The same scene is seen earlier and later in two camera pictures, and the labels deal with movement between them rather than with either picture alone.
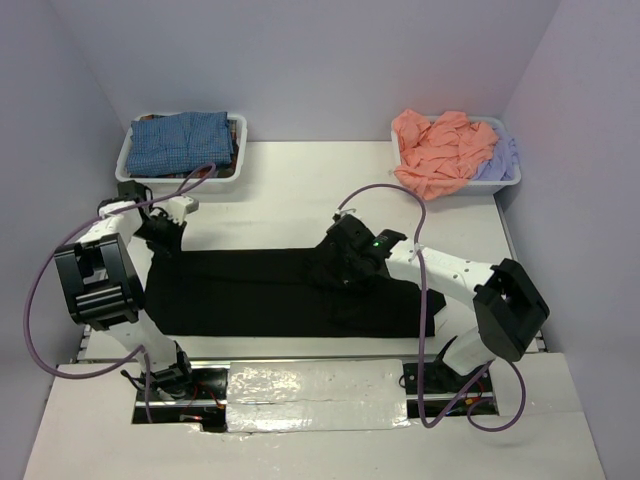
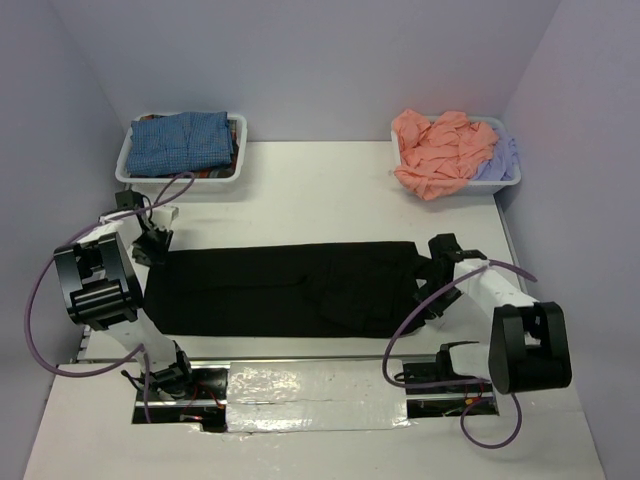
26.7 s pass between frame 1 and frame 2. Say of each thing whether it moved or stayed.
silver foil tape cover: stayed
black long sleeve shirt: stayed
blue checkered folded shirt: stayed
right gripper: moved
